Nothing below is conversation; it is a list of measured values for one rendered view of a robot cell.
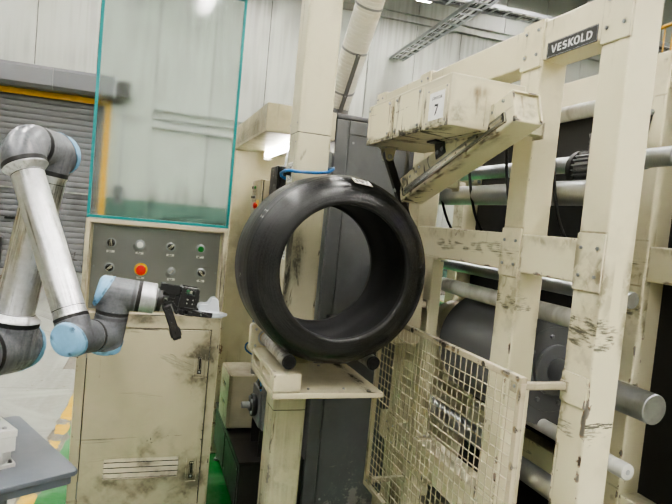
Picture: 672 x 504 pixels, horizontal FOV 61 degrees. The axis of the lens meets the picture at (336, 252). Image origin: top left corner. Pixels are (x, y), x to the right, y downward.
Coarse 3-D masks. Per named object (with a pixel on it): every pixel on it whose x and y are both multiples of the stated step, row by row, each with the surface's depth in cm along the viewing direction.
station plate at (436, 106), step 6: (444, 90) 160; (432, 96) 166; (438, 96) 163; (444, 96) 159; (432, 102) 166; (438, 102) 162; (432, 108) 166; (438, 108) 162; (432, 114) 165; (438, 114) 162
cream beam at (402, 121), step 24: (408, 96) 182; (456, 96) 158; (480, 96) 160; (384, 120) 199; (408, 120) 180; (432, 120) 165; (456, 120) 158; (480, 120) 161; (384, 144) 208; (408, 144) 202; (432, 144) 197
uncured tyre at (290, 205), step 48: (288, 192) 171; (336, 192) 171; (384, 192) 179; (240, 240) 183; (384, 240) 207; (240, 288) 180; (384, 288) 207; (288, 336) 170; (336, 336) 202; (384, 336) 180
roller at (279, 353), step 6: (264, 336) 202; (264, 342) 199; (270, 342) 193; (270, 348) 190; (276, 348) 185; (276, 354) 182; (282, 354) 177; (288, 354) 175; (282, 360) 174; (288, 360) 174; (294, 360) 175; (288, 366) 174; (294, 366) 175
